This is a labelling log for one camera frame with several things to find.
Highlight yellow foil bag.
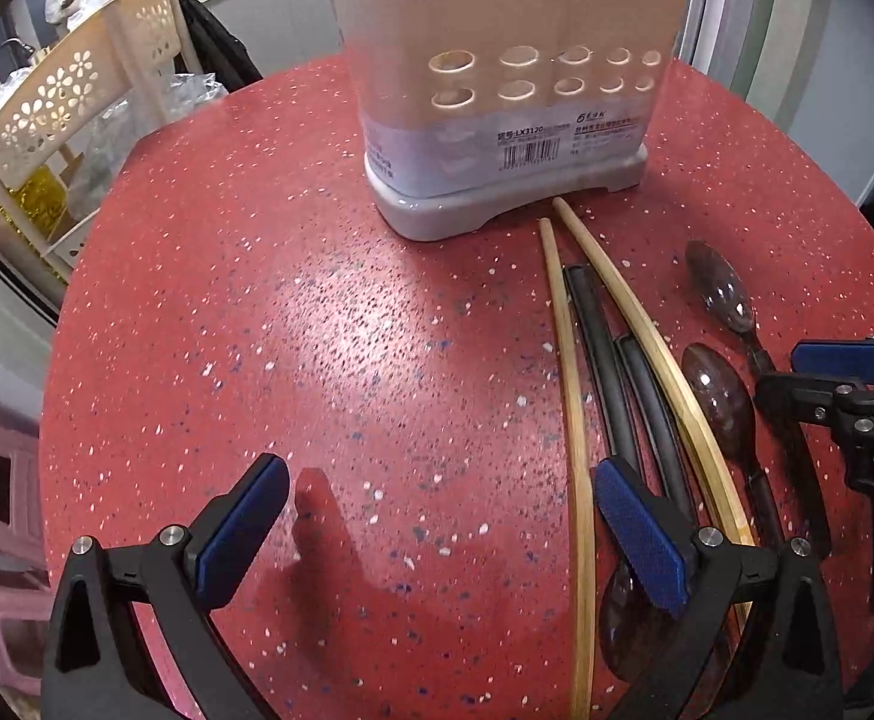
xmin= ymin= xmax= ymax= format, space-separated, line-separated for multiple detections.
xmin=0 ymin=165 xmax=70 ymax=237

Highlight grey sliding door frame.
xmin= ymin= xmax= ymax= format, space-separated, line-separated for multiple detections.
xmin=677 ymin=0 xmax=874 ymax=203

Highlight clear plastic bags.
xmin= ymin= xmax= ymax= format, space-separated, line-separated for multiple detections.
xmin=69 ymin=71 xmax=229 ymax=203

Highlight grey kitchen base cabinets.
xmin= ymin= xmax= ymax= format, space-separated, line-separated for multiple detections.
xmin=195 ymin=0 xmax=348 ymax=80

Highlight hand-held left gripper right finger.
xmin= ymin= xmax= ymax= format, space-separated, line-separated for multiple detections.
xmin=590 ymin=457 xmax=846 ymax=720

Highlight cream plastic storage rack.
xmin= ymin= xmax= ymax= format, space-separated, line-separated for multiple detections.
xmin=0 ymin=0 xmax=187 ymax=271

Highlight beige utensil holder grey base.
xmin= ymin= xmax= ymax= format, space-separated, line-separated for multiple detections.
xmin=315 ymin=0 xmax=689 ymax=242

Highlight dark translucent spoon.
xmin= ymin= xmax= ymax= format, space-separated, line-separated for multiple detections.
xmin=684 ymin=240 xmax=834 ymax=560
xmin=597 ymin=559 xmax=741 ymax=698
xmin=680 ymin=343 xmax=789 ymax=547

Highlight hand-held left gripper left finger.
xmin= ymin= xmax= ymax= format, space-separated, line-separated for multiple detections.
xmin=41 ymin=454 xmax=290 ymax=720

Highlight black jacket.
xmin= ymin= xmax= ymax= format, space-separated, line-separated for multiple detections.
xmin=174 ymin=0 xmax=265 ymax=87

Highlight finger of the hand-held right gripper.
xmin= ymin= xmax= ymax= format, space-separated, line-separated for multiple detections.
xmin=753 ymin=372 xmax=870 ymax=437
xmin=791 ymin=321 xmax=874 ymax=383

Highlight bamboo chopstick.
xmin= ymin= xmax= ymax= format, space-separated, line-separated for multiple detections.
xmin=552 ymin=197 xmax=756 ymax=638
xmin=537 ymin=217 xmax=597 ymax=720

